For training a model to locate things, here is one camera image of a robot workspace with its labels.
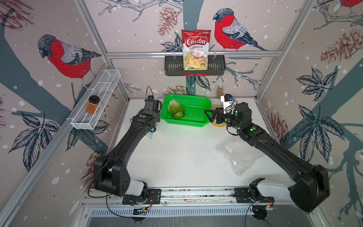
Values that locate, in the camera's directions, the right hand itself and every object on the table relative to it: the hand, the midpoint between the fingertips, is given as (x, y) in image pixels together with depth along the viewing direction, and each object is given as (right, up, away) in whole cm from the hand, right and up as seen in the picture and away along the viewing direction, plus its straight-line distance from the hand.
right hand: (209, 109), depth 76 cm
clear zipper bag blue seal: (-34, -15, +3) cm, 37 cm away
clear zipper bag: (+22, -29, +13) cm, 38 cm away
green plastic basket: (-13, 0, +37) cm, 39 cm away
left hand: (-33, -1, +9) cm, 34 cm away
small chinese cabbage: (-20, -1, +25) cm, 32 cm away
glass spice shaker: (+16, +16, +42) cm, 47 cm away
